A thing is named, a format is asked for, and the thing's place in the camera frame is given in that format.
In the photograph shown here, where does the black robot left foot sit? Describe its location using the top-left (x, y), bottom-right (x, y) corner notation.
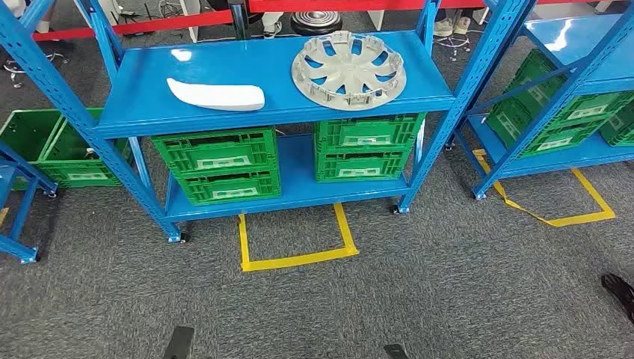
top-left (163, 325), bottom-right (196, 359)

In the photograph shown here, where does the chrome barrier post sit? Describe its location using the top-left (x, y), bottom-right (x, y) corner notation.
top-left (228, 0), bottom-right (251, 42)

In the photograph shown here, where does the open green plastic crate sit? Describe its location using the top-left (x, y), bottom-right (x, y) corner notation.
top-left (37, 108), bottom-right (134, 189)
top-left (0, 108), bottom-right (64, 191)

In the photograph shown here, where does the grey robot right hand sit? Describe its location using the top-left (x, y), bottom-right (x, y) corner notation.
top-left (600, 273), bottom-right (634, 325)

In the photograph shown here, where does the yellow floor tape square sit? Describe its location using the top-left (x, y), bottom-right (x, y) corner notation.
top-left (471, 148), bottom-right (617, 229)

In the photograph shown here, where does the white curved plastic part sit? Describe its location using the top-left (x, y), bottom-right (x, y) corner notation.
top-left (166, 77), bottom-right (266, 112)

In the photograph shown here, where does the chrome chair base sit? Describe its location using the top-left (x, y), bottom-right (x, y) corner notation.
top-left (2, 46), bottom-right (70, 90)
top-left (435, 34), bottom-right (472, 63)

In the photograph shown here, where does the red barrier belt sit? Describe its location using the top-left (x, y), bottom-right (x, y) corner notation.
top-left (31, 0), bottom-right (600, 43)

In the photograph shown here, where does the grey plastic wheel cover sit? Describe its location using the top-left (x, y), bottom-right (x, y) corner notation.
top-left (290, 30), bottom-right (407, 112)

